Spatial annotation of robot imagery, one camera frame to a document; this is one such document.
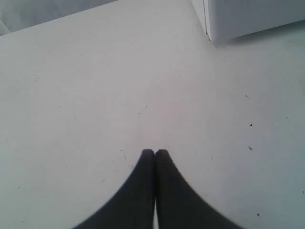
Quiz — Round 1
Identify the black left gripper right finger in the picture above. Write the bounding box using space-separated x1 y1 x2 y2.
155 149 240 229

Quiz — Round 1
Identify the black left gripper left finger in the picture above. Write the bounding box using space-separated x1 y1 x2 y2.
76 149 155 229

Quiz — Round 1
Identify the white box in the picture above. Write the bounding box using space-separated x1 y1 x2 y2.
192 0 305 42

